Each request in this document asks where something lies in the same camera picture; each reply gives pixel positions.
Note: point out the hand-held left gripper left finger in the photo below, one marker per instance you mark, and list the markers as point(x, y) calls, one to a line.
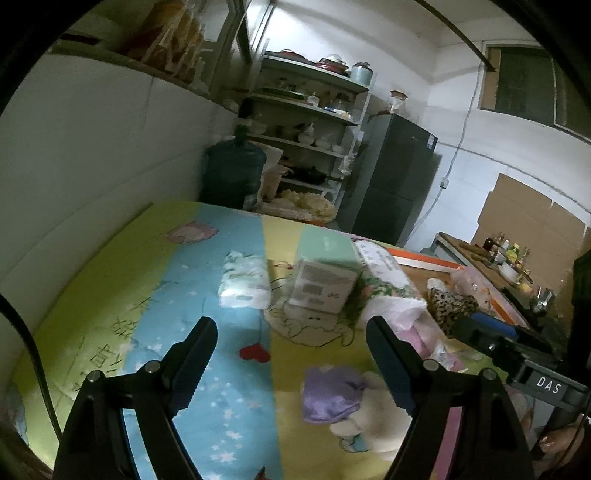
point(194, 369)

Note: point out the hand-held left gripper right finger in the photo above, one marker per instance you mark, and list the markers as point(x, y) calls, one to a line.
point(388, 369)

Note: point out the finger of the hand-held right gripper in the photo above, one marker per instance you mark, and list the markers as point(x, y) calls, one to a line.
point(491, 319)
point(475, 334)

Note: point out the leopard print cloth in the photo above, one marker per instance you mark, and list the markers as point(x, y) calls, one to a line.
point(452, 307)

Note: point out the pink plush item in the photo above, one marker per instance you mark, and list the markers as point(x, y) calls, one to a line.
point(472, 282)

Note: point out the white plush toy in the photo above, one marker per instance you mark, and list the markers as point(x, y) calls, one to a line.
point(369, 422)

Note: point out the purple cloth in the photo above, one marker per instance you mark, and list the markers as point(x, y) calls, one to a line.
point(332, 392)

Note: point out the orange rimmed cardboard tray box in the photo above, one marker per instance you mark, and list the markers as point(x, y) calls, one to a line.
point(415, 273)

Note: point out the person's right hand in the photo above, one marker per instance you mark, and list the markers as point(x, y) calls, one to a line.
point(565, 441)

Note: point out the pink white cloth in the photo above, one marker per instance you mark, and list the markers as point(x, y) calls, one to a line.
point(429, 346)

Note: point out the white bowl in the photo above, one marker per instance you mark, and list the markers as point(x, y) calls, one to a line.
point(510, 273)

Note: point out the white plastic bag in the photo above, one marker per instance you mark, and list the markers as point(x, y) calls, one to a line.
point(399, 310)

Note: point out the group of condiment bottles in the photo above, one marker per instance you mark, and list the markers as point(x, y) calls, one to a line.
point(505, 251)

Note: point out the wooden kitchen counter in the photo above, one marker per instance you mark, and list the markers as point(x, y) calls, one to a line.
point(461, 251)

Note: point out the small tissue pack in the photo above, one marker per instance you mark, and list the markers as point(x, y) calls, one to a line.
point(244, 281)

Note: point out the floral wrapped tissue pack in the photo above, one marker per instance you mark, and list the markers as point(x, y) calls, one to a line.
point(383, 265)

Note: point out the pale green box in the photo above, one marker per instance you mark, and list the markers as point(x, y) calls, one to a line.
point(323, 267)

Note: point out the colourful printed play mat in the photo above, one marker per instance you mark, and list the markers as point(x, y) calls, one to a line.
point(221, 240)

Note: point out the dark grey refrigerator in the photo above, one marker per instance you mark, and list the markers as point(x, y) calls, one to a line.
point(388, 184)

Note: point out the large water jug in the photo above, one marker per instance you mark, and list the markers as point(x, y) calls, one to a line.
point(233, 170)

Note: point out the black wok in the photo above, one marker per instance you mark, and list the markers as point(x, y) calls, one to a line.
point(308, 174)

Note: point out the white ceramic teapot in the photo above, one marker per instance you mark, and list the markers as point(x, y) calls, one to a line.
point(307, 134)

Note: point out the metal shelving rack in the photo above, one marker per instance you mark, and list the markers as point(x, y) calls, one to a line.
point(314, 115)

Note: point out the teal lidded jar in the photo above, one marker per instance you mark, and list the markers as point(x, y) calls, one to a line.
point(361, 74)

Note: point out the red cooking pot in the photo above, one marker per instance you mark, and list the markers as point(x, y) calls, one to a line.
point(332, 64)

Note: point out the sliding glass window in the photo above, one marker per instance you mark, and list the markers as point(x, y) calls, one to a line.
point(217, 41)

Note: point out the cardboard sheet on wall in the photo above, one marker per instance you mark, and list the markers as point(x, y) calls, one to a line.
point(521, 212)

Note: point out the wall outlet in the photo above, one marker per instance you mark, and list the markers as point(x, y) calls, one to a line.
point(444, 183)

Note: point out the dark wall window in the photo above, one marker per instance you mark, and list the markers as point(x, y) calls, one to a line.
point(526, 78)

